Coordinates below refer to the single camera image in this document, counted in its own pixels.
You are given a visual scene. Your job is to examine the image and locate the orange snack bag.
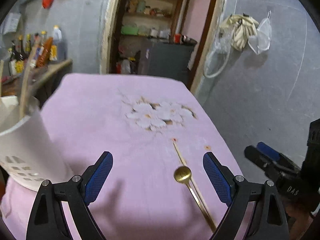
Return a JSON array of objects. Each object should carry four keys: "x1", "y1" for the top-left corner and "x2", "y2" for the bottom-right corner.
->
[{"x1": 36, "y1": 36, "x2": 53, "y2": 68}]

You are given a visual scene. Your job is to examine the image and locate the person's right hand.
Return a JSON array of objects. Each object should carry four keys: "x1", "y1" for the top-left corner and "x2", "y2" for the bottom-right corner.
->
[{"x1": 285, "y1": 202, "x2": 319, "y2": 239}]

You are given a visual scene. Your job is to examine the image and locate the wooden chopstick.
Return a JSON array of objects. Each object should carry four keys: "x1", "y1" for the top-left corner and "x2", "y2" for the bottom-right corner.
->
[
  {"x1": 18, "y1": 43, "x2": 37, "y2": 120},
  {"x1": 172, "y1": 138, "x2": 213, "y2": 221}
]

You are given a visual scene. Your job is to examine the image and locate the large oil jug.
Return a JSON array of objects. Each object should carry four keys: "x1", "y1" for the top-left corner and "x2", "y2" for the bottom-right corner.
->
[{"x1": 49, "y1": 25, "x2": 67, "y2": 63}]

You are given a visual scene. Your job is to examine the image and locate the gold spoon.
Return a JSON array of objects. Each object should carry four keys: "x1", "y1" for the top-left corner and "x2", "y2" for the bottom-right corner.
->
[{"x1": 174, "y1": 166, "x2": 216, "y2": 232}]

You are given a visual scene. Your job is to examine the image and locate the hanging rubber gloves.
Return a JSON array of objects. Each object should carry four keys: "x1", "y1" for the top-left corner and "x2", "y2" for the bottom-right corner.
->
[{"x1": 220, "y1": 14, "x2": 259, "y2": 51}]

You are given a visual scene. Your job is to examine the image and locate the hanging mesh bag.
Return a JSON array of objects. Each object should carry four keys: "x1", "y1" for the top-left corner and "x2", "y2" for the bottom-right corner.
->
[{"x1": 248, "y1": 10, "x2": 272, "y2": 55}]

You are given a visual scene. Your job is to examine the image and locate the white hose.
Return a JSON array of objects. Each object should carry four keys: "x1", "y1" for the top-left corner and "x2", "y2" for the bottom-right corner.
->
[{"x1": 203, "y1": 42, "x2": 232, "y2": 79}]

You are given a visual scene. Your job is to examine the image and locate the white plastic utensil caddy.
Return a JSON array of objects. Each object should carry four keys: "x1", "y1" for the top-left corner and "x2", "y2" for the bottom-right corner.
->
[{"x1": 1, "y1": 96, "x2": 74, "y2": 191}]

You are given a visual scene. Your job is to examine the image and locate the dark soy sauce bottle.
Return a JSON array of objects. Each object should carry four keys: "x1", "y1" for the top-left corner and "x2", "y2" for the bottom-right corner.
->
[{"x1": 15, "y1": 35, "x2": 27, "y2": 74}]

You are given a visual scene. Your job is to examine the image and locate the pink floral tablecloth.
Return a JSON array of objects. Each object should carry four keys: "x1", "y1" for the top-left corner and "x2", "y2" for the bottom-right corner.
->
[{"x1": 1, "y1": 74, "x2": 241, "y2": 239}]

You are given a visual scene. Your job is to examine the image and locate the grey mini fridge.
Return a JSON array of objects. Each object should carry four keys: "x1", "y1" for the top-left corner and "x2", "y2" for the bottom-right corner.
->
[{"x1": 138, "y1": 39, "x2": 195, "y2": 85}]

